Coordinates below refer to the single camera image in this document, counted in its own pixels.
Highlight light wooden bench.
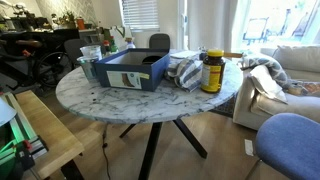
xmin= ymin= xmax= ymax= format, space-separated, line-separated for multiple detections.
xmin=15 ymin=91 xmax=84 ymax=180

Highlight black floor cable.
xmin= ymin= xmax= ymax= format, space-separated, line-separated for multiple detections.
xmin=101 ymin=123 xmax=112 ymax=180

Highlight white window blinds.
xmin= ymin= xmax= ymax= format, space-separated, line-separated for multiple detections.
xmin=121 ymin=0 xmax=159 ymax=30

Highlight patterned grey white blanket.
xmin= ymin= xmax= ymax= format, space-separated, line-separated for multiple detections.
xmin=241 ymin=53 xmax=289 ymax=88

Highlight striped blue white cloth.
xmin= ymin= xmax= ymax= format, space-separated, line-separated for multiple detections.
xmin=166 ymin=59 xmax=202 ymax=92

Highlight red capped sauce bottle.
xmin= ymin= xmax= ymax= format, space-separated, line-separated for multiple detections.
xmin=103 ymin=40 xmax=110 ymax=56

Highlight clear plastic cup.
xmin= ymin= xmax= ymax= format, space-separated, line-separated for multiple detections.
xmin=80 ymin=45 xmax=102 ymax=60

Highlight beige sofa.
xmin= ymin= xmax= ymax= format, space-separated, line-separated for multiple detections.
xmin=232 ymin=45 xmax=320 ymax=132

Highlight white paper on floor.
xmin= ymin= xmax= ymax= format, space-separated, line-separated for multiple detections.
xmin=244 ymin=139 xmax=254 ymax=156

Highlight blue upholstered chair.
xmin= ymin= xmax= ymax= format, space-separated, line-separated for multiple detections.
xmin=247 ymin=113 xmax=320 ymax=180

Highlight brown vitamin bottle yellow lid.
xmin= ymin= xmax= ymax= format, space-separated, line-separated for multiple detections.
xmin=201 ymin=49 xmax=225 ymax=93

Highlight green spray bottle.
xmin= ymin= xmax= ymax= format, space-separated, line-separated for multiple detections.
xmin=110 ymin=36 xmax=118 ymax=53

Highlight round white marble table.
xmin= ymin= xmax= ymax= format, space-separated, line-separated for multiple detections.
xmin=56 ymin=62 xmax=243 ymax=180

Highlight dark grey office chair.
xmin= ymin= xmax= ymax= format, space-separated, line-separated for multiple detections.
xmin=149 ymin=33 xmax=170 ymax=49

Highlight blue cardboard shoe box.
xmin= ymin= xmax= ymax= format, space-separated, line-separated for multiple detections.
xmin=94 ymin=48 xmax=170 ymax=91

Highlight black bicycle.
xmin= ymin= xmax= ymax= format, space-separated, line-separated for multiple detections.
xmin=0 ymin=35 xmax=74 ymax=90

